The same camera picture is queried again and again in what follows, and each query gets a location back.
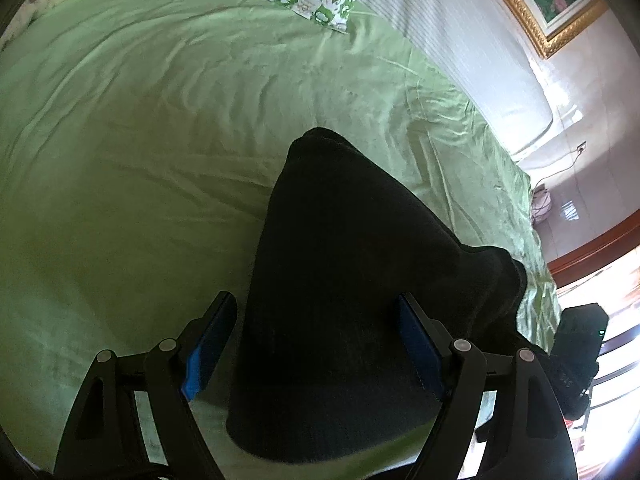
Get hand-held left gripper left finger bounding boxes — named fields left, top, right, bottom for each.
left=52, top=291, right=238, bottom=480

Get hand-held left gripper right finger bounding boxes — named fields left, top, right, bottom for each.
left=397, top=292, right=581, bottom=480

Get dark navy pants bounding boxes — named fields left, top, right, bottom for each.
left=225, top=127, right=566, bottom=463

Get light green bed sheet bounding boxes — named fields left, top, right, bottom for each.
left=0, top=0, right=563, bottom=480

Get white striped padded headboard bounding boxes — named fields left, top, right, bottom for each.
left=350, top=0, right=556, bottom=162

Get gold framed painting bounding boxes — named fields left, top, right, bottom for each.
left=467, top=0, right=610, bottom=60

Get wooden door frame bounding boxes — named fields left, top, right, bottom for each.
left=547, top=217, right=640, bottom=290

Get white power cord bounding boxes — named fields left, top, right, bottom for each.
left=534, top=151, right=582, bottom=188

